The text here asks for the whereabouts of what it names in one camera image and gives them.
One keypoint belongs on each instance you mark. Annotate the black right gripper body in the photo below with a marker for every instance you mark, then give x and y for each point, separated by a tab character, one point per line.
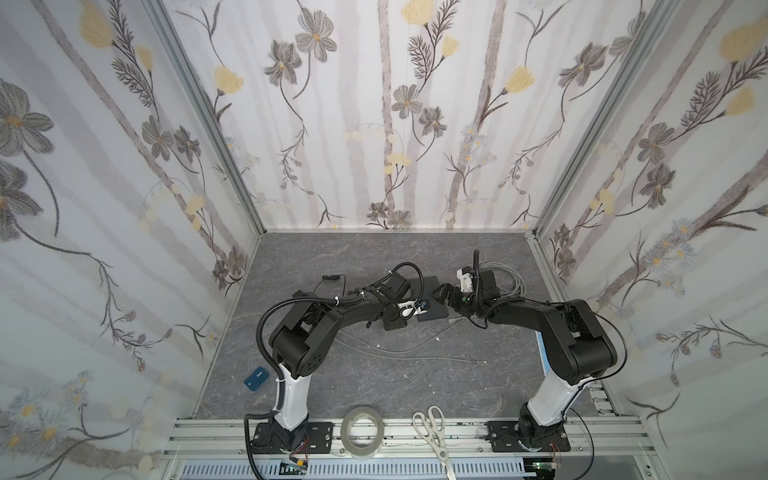
457	297

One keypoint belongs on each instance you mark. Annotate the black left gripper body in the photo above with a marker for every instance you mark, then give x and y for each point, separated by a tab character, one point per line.
417	308

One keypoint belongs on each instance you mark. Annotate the dark grey switch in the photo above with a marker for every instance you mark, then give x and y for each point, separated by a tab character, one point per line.
435	310

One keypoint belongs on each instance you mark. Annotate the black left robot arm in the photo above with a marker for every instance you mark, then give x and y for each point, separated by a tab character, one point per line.
295	336

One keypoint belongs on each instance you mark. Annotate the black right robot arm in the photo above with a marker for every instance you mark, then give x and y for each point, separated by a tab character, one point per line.
577	347

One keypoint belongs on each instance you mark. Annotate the blue face mask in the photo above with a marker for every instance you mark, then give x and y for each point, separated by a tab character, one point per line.
542	354

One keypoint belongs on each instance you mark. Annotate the clear tape roll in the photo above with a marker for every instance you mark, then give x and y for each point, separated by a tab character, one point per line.
362	432

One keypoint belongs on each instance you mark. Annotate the small blue object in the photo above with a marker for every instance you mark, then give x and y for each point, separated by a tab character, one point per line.
256	379

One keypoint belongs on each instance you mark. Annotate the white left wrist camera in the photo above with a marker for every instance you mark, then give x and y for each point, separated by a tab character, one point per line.
411	308

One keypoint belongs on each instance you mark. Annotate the white handled scissors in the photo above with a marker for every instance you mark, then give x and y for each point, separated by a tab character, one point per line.
429	425

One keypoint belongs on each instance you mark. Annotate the white slotted cable duct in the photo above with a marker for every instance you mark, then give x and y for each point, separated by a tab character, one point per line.
397	468

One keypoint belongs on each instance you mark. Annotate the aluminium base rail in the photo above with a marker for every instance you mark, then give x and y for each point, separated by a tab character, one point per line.
465	437

